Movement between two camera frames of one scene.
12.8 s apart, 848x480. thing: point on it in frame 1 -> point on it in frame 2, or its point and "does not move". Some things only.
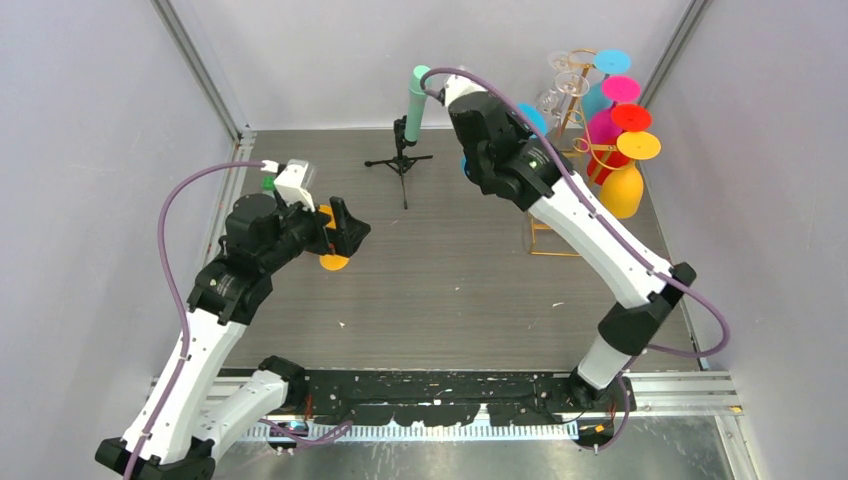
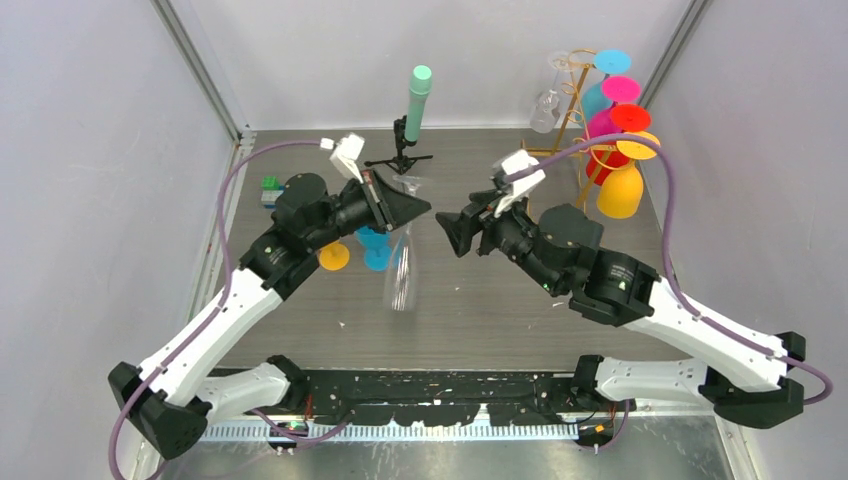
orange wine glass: [622, 190] does not move
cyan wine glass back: [607, 62] does not move
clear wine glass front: [566, 84] -> [401, 284]
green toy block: [268, 183] does not move
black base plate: [449, 397] does not move
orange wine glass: [331, 262] does not move
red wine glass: [628, 117] does not move
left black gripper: [344, 239] -> [389, 208]
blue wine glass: [533, 112] -> [377, 248]
